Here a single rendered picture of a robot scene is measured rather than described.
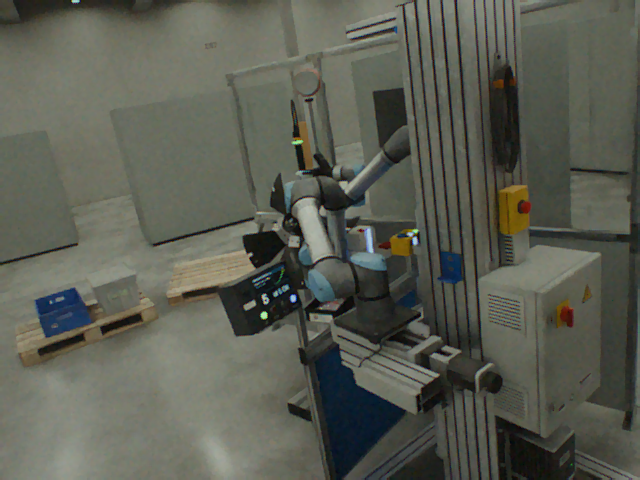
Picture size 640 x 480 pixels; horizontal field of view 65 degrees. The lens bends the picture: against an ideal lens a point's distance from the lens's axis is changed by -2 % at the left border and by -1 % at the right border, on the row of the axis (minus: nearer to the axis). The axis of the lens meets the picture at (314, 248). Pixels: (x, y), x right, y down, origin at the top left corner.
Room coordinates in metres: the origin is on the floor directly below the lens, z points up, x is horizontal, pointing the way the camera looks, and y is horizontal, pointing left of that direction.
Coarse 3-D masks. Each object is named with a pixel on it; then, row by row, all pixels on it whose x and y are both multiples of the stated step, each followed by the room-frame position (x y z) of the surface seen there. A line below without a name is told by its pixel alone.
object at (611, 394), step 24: (384, 240) 3.04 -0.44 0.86; (552, 240) 2.33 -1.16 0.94; (576, 240) 2.25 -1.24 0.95; (624, 264) 2.11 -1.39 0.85; (624, 288) 2.11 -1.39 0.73; (600, 312) 2.17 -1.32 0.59; (624, 312) 2.10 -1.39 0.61; (600, 336) 2.17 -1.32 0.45; (624, 336) 2.10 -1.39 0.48; (600, 360) 2.17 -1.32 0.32; (624, 360) 2.10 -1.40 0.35; (600, 384) 2.17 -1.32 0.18; (624, 384) 2.10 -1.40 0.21; (624, 408) 2.10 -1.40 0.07
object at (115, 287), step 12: (120, 264) 4.99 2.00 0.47; (84, 276) 4.78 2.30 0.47; (96, 276) 4.70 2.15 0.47; (108, 276) 4.63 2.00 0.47; (120, 276) 4.56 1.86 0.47; (132, 276) 4.55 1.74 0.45; (96, 288) 4.38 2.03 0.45; (108, 288) 4.44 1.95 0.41; (120, 288) 4.50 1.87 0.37; (132, 288) 4.55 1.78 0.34; (108, 300) 4.43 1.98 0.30; (120, 300) 4.49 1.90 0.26; (132, 300) 4.54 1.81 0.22; (108, 312) 4.43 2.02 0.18
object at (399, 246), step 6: (396, 234) 2.45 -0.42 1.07; (414, 234) 2.40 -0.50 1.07; (390, 240) 2.41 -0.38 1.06; (396, 240) 2.39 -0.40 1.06; (402, 240) 2.36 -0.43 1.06; (408, 240) 2.35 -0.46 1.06; (396, 246) 2.39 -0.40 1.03; (402, 246) 2.36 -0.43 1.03; (408, 246) 2.35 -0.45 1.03; (396, 252) 2.39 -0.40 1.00; (402, 252) 2.37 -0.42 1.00; (408, 252) 2.35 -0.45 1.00
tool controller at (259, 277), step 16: (256, 272) 1.71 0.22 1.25; (272, 272) 1.73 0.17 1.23; (288, 272) 1.78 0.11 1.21; (224, 288) 1.65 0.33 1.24; (240, 288) 1.62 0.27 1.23; (256, 288) 1.66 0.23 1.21; (272, 288) 1.70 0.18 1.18; (288, 288) 1.75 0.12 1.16; (224, 304) 1.66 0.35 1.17; (240, 304) 1.60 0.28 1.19; (256, 304) 1.64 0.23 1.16; (272, 304) 1.68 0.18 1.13; (288, 304) 1.72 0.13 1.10; (240, 320) 1.61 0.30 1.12; (256, 320) 1.61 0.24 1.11; (272, 320) 1.65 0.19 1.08
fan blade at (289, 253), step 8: (288, 248) 2.45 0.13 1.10; (296, 248) 2.45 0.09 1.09; (288, 256) 2.42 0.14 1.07; (296, 256) 2.42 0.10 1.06; (288, 264) 2.39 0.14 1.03; (296, 264) 2.39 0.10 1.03; (296, 272) 2.36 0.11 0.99; (296, 280) 2.33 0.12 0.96; (304, 280) 2.33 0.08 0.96; (296, 288) 2.31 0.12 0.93; (304, 288) 2.30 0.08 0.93
